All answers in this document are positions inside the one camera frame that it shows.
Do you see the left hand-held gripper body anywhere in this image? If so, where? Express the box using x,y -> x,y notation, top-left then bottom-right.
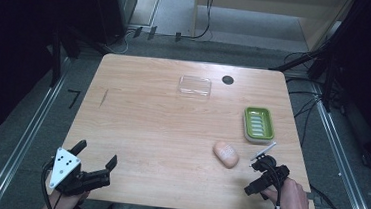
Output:
47,146 -> 115,200

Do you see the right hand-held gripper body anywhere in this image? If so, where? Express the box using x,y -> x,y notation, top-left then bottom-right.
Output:
247,139 -> 294,194

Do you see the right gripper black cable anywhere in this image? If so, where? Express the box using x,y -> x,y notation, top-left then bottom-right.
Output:
259,160 -> 286,209

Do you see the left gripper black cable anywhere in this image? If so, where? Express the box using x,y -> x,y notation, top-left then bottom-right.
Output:
38,157 -> 60,209

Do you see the black stand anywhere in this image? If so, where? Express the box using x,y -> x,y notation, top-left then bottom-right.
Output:
265,0 -> 370,116
42,22 -> 110,92

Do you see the clear plastic container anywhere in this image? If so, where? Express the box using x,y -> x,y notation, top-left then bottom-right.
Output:
176,74 -> 214,99

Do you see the person's left hand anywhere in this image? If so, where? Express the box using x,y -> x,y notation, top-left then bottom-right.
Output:
44,187 -> 90,209

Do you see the hanging black cable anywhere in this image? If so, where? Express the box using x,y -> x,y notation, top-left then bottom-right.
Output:
182,0 -> 216,41

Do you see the person's right hand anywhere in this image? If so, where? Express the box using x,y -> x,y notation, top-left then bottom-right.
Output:
260,175 -> 314,209

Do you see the black cabinet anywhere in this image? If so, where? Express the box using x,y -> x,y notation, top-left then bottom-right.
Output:
86,0 -> 139,47

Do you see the black table grommet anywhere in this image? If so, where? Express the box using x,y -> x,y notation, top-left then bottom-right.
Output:
221,74 -> 236,86

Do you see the green soap dish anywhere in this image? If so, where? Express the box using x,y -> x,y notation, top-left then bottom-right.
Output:
241,105 -> 277,146

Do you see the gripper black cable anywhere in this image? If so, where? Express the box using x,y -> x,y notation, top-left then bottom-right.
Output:
259,160 -> 286,209
38,157 -> 60,209

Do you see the light wooden furniture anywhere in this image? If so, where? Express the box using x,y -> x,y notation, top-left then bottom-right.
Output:
190,0 -> 355,55

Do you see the metal floor rail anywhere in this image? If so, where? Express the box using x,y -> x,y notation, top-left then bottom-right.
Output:
302,83 -> 371,209
0,53 -> 73,209

